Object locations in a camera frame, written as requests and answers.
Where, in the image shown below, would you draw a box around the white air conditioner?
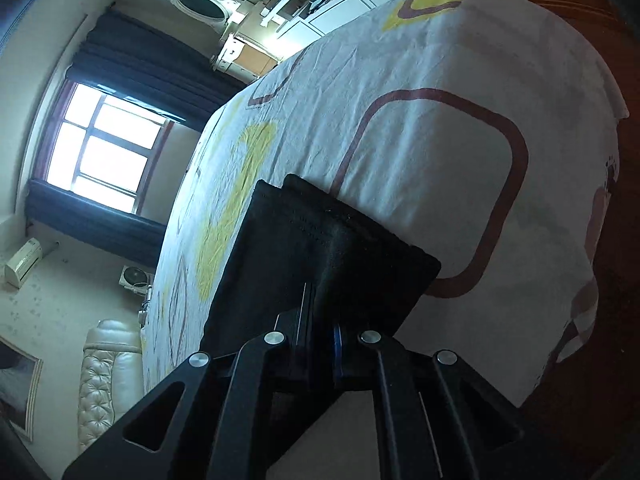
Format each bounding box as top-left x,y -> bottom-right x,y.
4,237 -> 43,289

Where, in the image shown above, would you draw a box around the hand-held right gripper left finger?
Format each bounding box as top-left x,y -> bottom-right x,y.
62,282 -> 345,480

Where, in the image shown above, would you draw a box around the framed wall photo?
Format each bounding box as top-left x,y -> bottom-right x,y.
0,337 -> 45,442

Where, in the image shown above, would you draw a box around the white printed bed sheet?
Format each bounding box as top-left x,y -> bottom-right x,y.
141,0 -> 630,408

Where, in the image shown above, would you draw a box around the cream dressing table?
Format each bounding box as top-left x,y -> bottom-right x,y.
210,2 -> 282,80

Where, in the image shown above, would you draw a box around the window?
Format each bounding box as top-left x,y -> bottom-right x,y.
42,80 -> 173,213

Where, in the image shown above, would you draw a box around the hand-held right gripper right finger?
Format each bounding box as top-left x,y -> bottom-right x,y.
345,329 -> 532,480

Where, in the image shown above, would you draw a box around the white oval mirror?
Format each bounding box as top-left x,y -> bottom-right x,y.
165,0 -> 242,24

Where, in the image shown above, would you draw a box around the small white fan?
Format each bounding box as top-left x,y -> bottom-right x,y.
119,266 -> 152,294

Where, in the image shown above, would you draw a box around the black pants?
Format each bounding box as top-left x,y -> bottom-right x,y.
200,174 -> 442,393

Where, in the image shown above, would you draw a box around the cream tufted leather headboard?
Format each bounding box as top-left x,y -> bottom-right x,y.
77,319 -> 146,456

